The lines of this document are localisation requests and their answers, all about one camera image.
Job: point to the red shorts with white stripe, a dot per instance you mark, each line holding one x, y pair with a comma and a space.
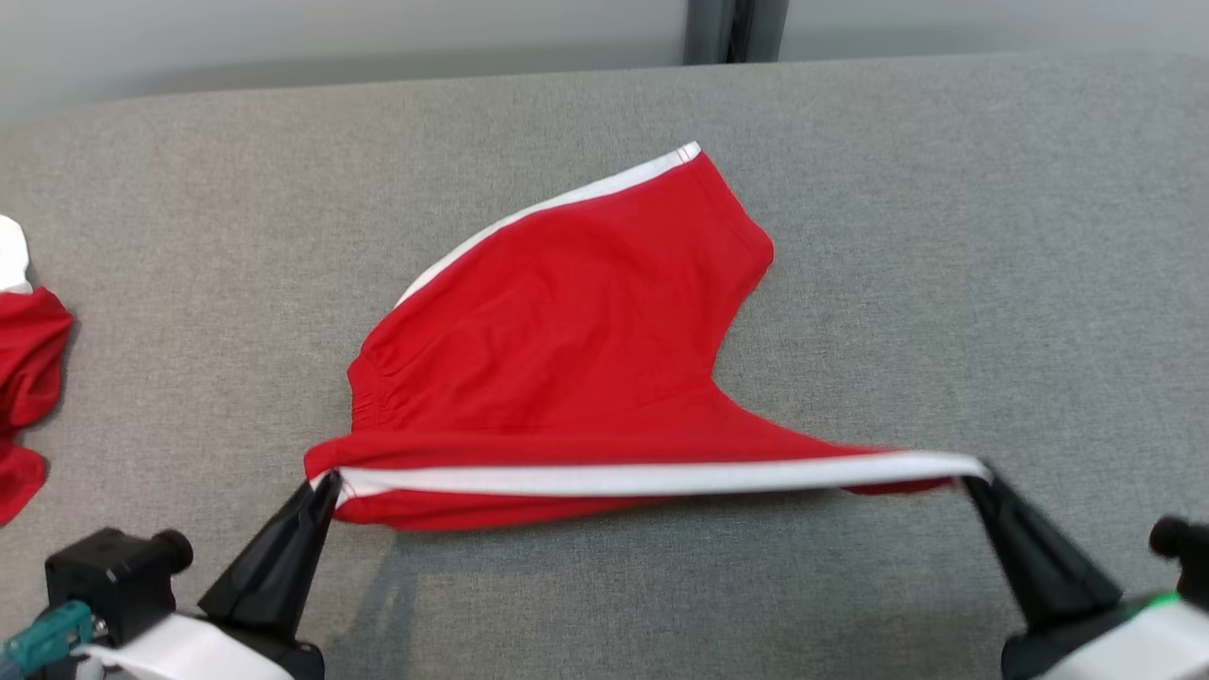
567, 349

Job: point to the red jersey with white sleeves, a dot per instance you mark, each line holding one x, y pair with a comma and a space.
28, 368

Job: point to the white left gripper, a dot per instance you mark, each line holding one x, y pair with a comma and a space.
208, 656

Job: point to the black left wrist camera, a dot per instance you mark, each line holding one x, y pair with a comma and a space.
113, 576

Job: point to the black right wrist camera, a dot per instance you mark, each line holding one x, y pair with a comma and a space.
1185, 548

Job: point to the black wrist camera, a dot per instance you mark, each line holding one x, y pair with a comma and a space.
1185, 548
113, 576

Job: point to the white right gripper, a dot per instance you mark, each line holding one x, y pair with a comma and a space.
1115, 652

